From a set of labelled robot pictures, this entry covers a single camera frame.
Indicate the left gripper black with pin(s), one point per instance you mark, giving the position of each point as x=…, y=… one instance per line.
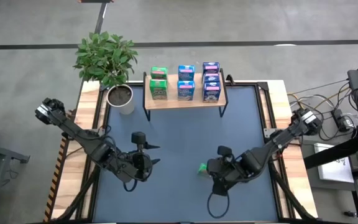
x=138, y=166

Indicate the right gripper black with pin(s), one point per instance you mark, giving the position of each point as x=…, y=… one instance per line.
x=222, y=171

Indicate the green cereal box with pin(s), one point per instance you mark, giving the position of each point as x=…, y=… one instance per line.
x=158, y=89
x=159, y=73
x=202, y=169

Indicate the light blue cereal box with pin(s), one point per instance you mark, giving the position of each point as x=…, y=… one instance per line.
x=186, y=72
x=186, y=90

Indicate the dark blue cereal box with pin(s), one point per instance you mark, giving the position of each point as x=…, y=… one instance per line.
x=211, y=77
x=212, y=91
x=210, y=67

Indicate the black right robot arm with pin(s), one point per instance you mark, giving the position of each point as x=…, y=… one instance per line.
x=269, y=149

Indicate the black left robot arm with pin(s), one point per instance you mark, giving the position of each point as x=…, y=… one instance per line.
x=73, y=132

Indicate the blue table mat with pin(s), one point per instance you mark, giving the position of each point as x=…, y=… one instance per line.
x=172, y=199

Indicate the white plant pot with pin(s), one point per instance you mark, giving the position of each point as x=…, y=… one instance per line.
x=121, y=98

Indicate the yellow black hazard tape strip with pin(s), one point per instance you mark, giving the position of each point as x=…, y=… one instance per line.
x=54, y=183

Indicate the green leafy plant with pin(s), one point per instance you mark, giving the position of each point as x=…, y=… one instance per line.
x=104, y=56

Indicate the white paper sheet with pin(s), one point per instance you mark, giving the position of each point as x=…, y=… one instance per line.
x=334, y=169

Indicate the black power adapter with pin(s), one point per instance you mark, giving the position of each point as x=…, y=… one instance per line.
x=340, y=119

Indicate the black metal beam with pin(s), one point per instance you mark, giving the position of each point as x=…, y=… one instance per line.
x=353, y=146

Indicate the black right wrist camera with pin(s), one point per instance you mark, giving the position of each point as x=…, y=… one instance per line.
x=225, y=151

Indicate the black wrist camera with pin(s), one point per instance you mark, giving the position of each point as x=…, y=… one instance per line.
x=138, y=137
x=225, y=151

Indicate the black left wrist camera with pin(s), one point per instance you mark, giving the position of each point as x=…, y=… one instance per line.
x=138, y=137

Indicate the wooden shelf with black frame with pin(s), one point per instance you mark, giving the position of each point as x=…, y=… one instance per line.
x=172, y=104

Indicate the black metal table frame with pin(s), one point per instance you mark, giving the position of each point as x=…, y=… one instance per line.
x=244, y=83

